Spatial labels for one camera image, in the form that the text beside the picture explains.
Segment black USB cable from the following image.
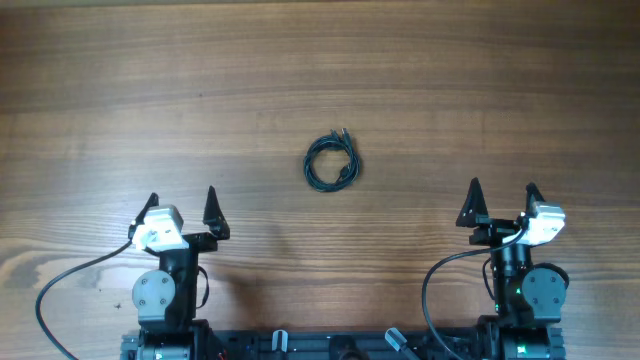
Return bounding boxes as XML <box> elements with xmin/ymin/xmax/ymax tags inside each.
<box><xmin>302</xmin><ymin>127</ymin><xmax>362</xmax><ymax>193</ymax></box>

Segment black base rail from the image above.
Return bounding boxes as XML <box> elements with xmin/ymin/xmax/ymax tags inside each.
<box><xmin>120</xmin><ymin>327</ymin><xmax>567</xmax><ymax>360</ymax></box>

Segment right camera black cable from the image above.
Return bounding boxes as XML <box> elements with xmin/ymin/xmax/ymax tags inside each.
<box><xmin>421</xmin><ymin>227</ymin><xmax>530</xmax><ymax>360</ymax></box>

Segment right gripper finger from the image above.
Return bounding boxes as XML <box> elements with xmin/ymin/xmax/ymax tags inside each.
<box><xmin>525</xmin><ymin>182</ymin><xmax>545</xmax><ymax>214</ymax></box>
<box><xmin>455</xmin><ymin>177</ymin><xmax>489</xmax><ymax>228</ymax></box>

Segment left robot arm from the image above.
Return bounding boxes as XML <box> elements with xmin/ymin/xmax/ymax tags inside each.
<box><xmin>120</xmin><ymin>187</ymin><xmax>230</xmax><ymax>360</ymax></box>

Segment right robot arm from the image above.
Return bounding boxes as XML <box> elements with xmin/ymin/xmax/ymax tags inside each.
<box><xmin>456</xmin><ymin>178</ymin><xmax>570</xmax><ymax>360</ymax></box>

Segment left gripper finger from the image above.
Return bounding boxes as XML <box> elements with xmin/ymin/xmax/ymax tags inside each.
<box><xmin>202</xmin><ymin>186</ymin><xmax>230</xmax><ymax>240</ymax></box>
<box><xmin>128</xmin><ymin>192</ymin><xmax>159</xmax><ymax>239</ymax></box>

